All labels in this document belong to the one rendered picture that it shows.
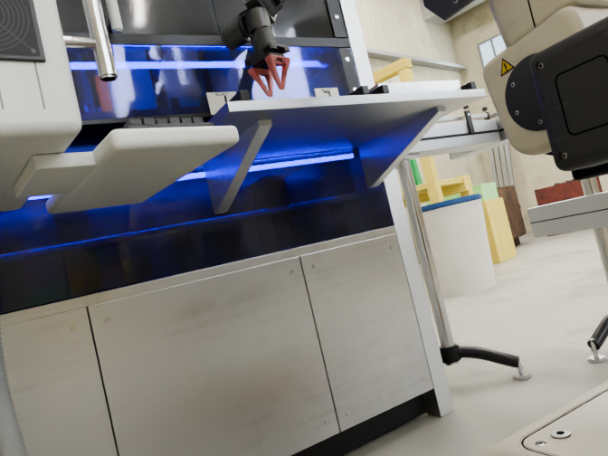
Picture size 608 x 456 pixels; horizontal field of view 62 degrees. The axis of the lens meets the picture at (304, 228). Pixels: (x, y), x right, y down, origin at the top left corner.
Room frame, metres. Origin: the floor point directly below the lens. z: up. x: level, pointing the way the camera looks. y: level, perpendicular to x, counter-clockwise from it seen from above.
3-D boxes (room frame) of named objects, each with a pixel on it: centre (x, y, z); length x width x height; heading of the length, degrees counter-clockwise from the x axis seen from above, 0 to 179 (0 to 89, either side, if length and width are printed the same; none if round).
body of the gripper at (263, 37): (1.21, -0.01, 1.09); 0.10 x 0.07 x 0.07; 46
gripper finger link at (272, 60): (1.20, -0.01, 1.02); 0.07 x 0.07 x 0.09; 46
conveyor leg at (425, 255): (1.85, -0.41, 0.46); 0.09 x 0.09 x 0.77; 31
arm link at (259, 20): (1.21, 0.00, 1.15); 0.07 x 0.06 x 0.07; 60
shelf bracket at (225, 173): (1.15, 0.11, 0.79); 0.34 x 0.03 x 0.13; 31
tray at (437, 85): (1.34, -0.26, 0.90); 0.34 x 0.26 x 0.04; 30
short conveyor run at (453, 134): (1.93, -0.53, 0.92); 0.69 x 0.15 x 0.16; 121
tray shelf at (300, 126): (1.28, -0.10, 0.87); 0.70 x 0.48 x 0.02; 121
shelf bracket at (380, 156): (1.40, -0.32, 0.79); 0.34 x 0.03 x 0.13; 31
